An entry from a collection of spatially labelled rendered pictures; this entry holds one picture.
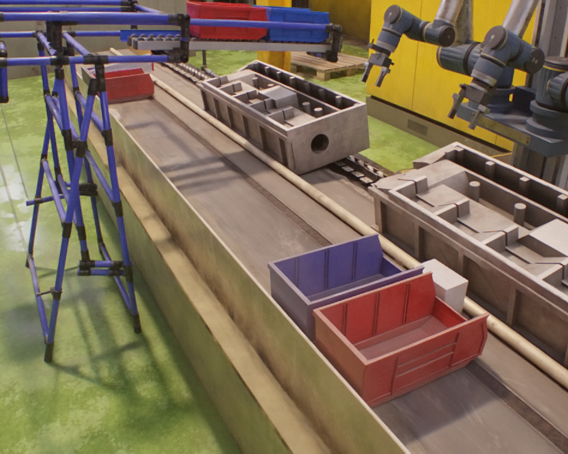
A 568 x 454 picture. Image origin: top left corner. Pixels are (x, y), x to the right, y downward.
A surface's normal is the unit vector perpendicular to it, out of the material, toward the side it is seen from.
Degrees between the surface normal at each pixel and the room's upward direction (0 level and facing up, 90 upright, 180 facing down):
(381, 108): 90
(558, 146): 90
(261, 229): 0
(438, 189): 10
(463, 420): 0
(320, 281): 88
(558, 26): 90
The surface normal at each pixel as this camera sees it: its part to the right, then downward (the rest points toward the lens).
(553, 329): -0.88, 0.36
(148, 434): 0.00, -0.88
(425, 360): 0.46, 0.45
